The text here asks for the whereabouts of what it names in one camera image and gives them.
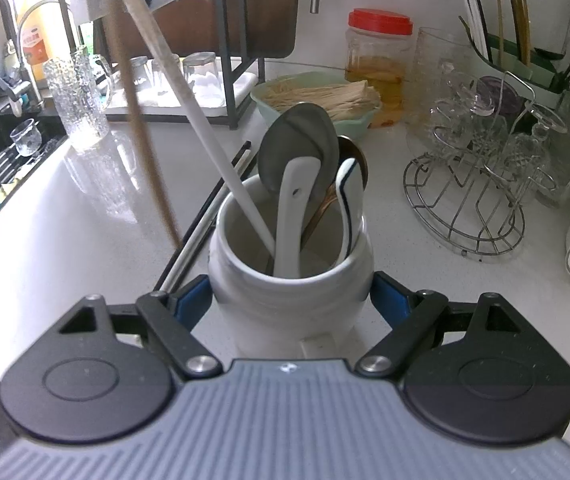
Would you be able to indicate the black dish rack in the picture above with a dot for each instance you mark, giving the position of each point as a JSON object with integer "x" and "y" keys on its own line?
{"x": 231, "y": 23}

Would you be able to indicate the green basket of sticks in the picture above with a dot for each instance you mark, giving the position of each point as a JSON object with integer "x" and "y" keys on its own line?
{"x": 351, "y": 106}

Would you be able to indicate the brown wooden chopstick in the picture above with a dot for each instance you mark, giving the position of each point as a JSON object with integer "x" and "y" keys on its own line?
{"x": 141, "y": 139}

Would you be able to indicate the wire glass drying rack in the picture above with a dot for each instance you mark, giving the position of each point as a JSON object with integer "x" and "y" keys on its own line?
{"x": 485, "y": 151}

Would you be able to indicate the chrome kitchen faucet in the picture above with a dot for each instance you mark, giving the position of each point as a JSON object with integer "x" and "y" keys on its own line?
{"x": 20, "y": 88}

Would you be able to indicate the wine glass in sink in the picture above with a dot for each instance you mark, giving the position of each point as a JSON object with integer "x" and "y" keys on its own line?
{"x": 26, "y": 137}

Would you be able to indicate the green chopstick holder caddy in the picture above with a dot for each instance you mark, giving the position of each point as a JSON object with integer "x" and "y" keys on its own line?
{"x": 509, "y": 50}

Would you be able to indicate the white ceramic utensil jar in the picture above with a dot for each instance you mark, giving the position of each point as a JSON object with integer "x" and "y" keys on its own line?
{"x": 288, "y": 318}

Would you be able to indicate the white black-edged ceramic spoon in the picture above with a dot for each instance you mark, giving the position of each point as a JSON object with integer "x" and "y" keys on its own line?
{"x": 351, "y": 209}

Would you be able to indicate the white ceramic soup spoon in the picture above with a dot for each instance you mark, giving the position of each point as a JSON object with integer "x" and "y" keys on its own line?
{"x": 298, "y": 181}

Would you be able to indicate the wooden cutting board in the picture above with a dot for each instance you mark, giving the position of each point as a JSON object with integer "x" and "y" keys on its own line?
{"x": 255, "y": 5}

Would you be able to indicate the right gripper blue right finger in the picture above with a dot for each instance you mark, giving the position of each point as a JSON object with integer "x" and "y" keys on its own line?
{"x": 412, "y": 318}

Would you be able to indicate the upturned drinking glass left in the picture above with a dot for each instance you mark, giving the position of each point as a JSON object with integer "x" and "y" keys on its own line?
{"x": 141, "y": 75}

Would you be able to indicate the red lid plastic jar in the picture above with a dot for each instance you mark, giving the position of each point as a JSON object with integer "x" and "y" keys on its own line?
{"x": 378, "y": 49}

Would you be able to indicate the copper gold spoon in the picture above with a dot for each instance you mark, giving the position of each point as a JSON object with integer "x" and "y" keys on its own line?
{"x": 347, "y": 150}

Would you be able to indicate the large steel spoon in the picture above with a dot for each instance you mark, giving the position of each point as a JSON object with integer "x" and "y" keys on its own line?
{"x": 305, "y": 130}

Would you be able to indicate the yellow detergent bottle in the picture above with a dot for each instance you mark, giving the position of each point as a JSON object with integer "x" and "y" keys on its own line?
{"x": 41, "y": 36}

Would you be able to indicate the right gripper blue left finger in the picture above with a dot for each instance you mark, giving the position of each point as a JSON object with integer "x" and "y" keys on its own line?
{"x": 170, "y": 319}

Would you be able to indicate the upturned drinking glass right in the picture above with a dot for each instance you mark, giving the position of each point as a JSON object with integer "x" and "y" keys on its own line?
{"x": 201, "y": 73}

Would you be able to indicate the white chopstick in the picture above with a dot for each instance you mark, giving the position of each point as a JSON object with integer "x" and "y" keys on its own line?
{"x": 193, "y": 247}
{"x": 157, "y": 44}

